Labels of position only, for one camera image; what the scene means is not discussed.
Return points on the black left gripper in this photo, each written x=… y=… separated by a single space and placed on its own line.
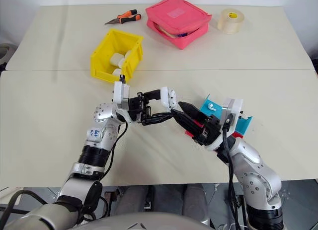
x=136 y=108

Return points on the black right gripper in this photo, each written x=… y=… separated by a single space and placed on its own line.
x=210 y=130

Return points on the red and blue tray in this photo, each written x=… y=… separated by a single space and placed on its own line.
x=244 y=124

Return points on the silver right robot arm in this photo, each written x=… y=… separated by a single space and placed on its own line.
x=256 y=175

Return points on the yellow plastic bin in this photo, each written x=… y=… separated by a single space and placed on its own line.
x=103 y=58

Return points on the pink fabric zip pouch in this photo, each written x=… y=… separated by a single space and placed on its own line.
x=176 y=21

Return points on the clear adhesive tape roll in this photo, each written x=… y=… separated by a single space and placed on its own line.
x=230 y=21

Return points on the grey robot torso dome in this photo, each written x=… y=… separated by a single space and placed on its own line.
x=149 y=221

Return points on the grey round background object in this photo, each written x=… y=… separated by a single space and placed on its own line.
x=6 y=53

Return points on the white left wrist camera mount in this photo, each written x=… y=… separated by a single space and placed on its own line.
x=120 y=94

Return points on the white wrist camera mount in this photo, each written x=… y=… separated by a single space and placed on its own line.
x=233 y=108
x=120 y=94

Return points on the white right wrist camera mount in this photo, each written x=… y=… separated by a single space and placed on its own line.
x=233 y=108

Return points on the dark metal table post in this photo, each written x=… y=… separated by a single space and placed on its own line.
x=108 y=196
x=241 y=201

